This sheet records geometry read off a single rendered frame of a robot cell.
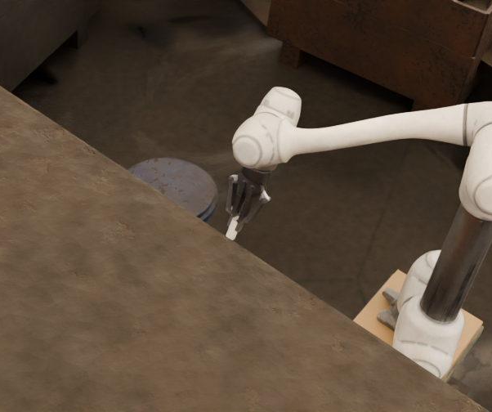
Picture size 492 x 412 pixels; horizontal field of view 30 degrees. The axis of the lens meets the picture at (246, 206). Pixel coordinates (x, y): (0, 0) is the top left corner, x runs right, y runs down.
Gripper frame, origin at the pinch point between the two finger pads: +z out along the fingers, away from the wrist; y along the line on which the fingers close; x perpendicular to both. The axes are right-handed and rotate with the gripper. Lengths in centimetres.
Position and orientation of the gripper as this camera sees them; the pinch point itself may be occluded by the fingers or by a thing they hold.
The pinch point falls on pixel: (233, 228)
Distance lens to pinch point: 249.7
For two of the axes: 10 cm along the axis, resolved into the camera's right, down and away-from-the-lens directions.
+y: 7.8, 5.1, -3.7
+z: -3.3, 8.3, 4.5
